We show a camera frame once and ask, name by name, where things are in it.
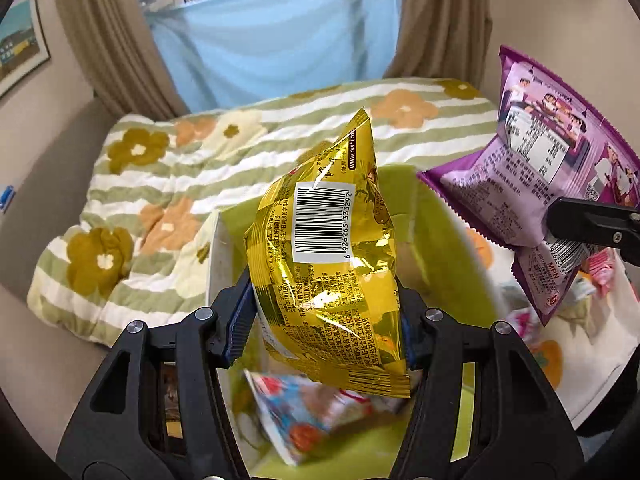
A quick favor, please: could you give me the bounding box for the white fruit print cloth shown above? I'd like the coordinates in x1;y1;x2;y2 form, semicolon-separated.
465;230;640;431

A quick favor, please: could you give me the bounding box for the pink and white snack packet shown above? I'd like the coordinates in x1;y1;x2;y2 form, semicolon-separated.
504;306;545;342

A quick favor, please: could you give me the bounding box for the framed wall picture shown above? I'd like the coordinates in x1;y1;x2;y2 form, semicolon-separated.
0;0;52;99

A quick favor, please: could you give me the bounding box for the purple snack bag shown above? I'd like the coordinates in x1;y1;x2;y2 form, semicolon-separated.
417;45;640;327

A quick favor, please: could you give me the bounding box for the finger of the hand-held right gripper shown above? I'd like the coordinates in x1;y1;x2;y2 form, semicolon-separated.
545;197;640;262

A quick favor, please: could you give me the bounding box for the gold foil snack bag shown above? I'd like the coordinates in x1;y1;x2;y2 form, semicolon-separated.
243;107;412;400

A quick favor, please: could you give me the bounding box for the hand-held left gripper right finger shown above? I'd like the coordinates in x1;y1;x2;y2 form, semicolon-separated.
389;287;586;480

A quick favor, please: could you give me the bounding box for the pink striped snack packet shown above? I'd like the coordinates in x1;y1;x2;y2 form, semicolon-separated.
581;249;619;297

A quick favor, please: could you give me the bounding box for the light blue cloth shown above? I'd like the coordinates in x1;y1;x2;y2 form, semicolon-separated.
145;0;405;111

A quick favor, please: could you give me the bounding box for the green storage box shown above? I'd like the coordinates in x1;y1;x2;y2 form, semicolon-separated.
205;162;507;480

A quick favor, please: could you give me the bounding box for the striped flower blanket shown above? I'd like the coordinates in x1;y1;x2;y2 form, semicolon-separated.
27;77;501;348

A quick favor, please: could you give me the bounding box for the blue and red snack packet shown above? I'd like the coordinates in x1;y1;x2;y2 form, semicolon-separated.
243;370;387;467

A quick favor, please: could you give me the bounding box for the brown curtain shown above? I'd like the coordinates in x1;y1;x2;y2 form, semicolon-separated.
50;0;190;121
385;0;493;96

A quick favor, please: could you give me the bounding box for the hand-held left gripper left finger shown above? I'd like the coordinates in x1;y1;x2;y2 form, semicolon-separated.
56;270;262;480

